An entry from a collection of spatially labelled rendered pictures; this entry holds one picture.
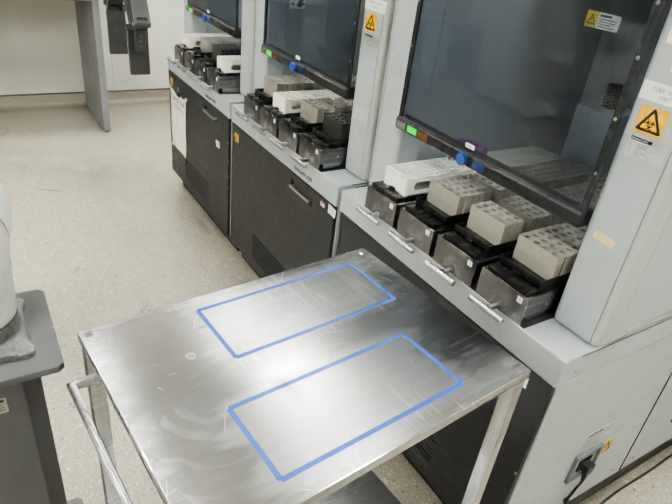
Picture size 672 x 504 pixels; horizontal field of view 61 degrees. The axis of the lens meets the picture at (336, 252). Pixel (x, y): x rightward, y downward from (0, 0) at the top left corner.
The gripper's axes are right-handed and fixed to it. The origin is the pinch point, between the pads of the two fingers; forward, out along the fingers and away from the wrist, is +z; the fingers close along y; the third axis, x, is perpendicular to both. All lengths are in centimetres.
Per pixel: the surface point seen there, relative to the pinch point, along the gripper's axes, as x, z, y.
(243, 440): -1, 38, 52
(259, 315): 12.6, 38.0, 27.6
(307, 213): 66, 64, -48
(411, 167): 76, 34, -12
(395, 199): 67, 39, -5
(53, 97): 28, 114, -360
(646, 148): 75, 5, 49
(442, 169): 85, 34, -9
